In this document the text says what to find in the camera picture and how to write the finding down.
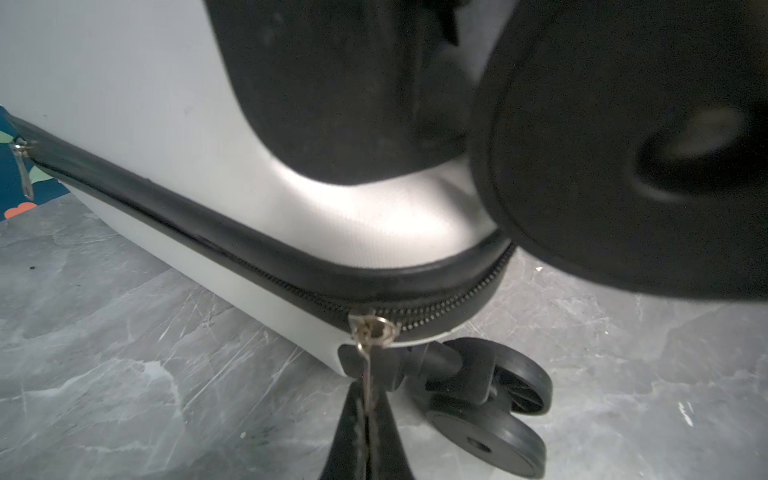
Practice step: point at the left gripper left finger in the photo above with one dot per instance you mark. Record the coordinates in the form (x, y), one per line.
(348, 454)

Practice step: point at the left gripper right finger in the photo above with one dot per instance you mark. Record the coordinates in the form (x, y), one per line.
(386, 458)

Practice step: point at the white black suitcase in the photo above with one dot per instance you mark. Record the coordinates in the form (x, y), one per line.
(358, 174)

